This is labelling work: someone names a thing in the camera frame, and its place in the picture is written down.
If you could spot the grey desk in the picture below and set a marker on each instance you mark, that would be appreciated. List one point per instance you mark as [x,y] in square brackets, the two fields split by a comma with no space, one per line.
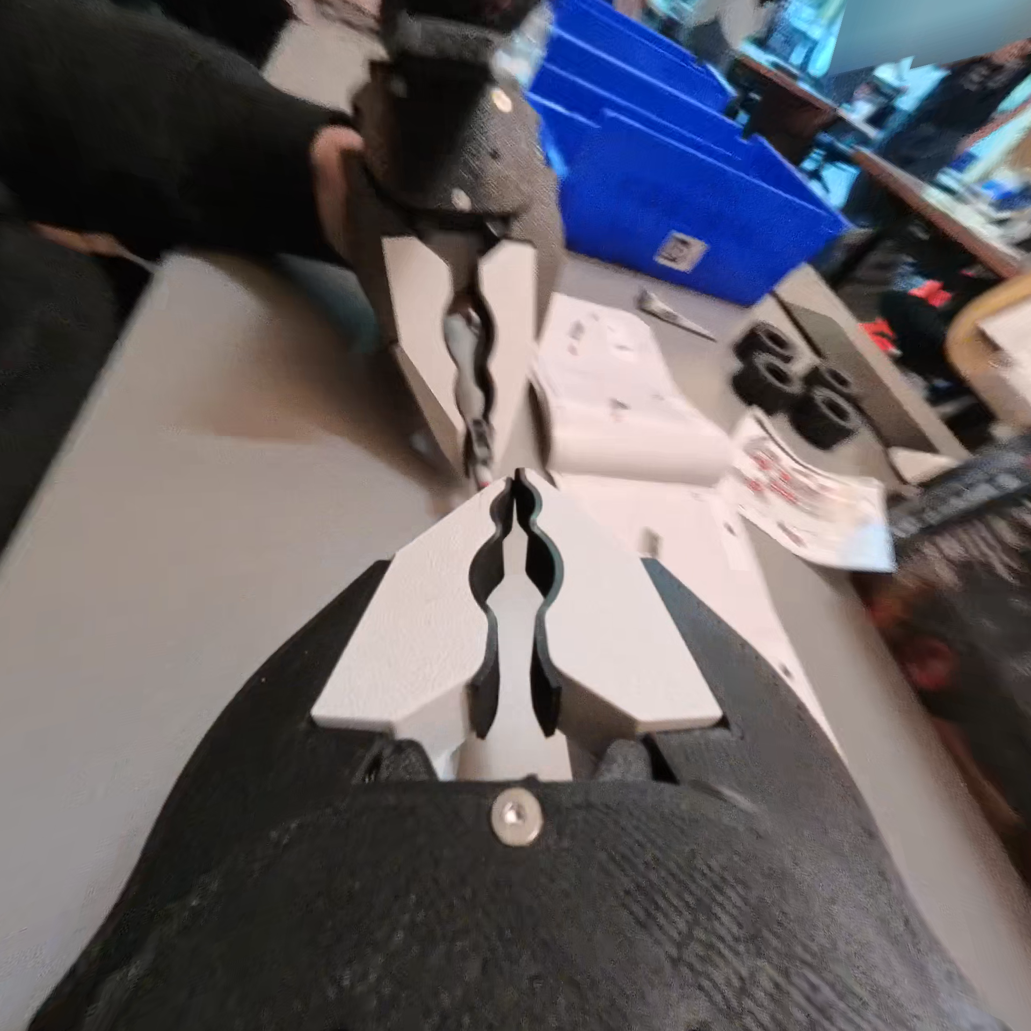
[201,499]

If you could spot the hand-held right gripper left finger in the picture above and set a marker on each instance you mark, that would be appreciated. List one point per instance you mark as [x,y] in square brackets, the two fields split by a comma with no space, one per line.
[403,644]

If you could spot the blue bin with tag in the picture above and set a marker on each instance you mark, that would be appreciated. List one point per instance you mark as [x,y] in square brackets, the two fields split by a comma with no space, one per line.
[685,209]

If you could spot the open instruction booklet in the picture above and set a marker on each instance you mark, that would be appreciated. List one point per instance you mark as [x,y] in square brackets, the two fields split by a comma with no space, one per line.
[620,403]

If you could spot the tan chair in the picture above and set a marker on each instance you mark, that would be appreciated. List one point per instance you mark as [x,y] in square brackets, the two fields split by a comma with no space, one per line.
[966,346]

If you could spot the blue plastic bin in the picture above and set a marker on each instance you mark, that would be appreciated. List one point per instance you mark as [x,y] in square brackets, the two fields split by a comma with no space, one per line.
[612,60]
[596,101]
[604,20]

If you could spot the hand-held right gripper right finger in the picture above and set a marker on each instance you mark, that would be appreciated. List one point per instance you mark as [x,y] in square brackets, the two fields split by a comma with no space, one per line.
[628,644]

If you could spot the person's left forearm black sleeve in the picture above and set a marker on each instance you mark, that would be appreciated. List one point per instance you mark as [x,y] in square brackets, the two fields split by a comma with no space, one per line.
[145,121]

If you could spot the person's left hand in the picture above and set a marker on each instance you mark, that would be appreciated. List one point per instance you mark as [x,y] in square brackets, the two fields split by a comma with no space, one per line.
[334,185]

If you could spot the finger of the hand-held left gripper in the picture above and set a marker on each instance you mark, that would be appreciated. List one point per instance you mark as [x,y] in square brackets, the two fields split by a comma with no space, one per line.
[511,338]
[419,314]

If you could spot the red and grey sticker sheet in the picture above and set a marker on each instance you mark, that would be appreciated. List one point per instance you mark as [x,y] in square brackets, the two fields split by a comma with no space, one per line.
[813,499]

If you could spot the brown background table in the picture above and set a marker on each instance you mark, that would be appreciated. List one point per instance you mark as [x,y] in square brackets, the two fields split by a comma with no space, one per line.
[950,216]

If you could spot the grey toy beam piece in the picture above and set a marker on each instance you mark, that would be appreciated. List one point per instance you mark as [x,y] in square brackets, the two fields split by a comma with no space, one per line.
[465,370]

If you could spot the grey wedge brick separator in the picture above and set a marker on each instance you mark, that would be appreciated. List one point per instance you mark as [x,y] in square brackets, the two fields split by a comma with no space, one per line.
[672,314]

